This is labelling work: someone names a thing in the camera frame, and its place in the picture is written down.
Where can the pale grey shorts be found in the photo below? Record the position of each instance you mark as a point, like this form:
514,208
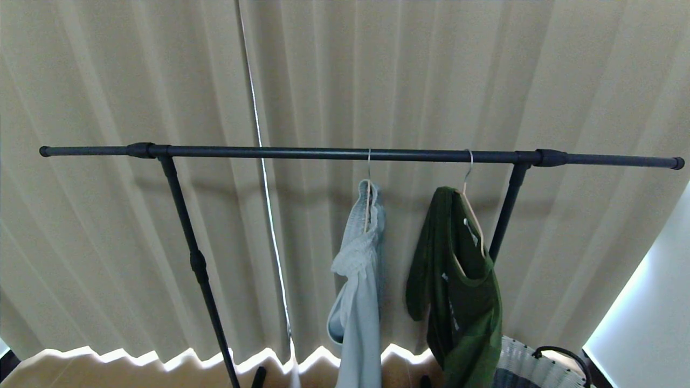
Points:
358,323

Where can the beige curtain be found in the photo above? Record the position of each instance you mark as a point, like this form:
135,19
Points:
161,81

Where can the green printed shirt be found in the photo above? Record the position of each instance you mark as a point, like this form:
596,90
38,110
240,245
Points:
463,323

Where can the white laundry basket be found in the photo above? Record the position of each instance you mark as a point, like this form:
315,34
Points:
517,358

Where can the pink clothes hanger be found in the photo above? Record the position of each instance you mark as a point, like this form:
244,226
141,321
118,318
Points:
474,218
367,213

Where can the black clothes rack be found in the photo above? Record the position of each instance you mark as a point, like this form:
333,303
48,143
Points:
296,153

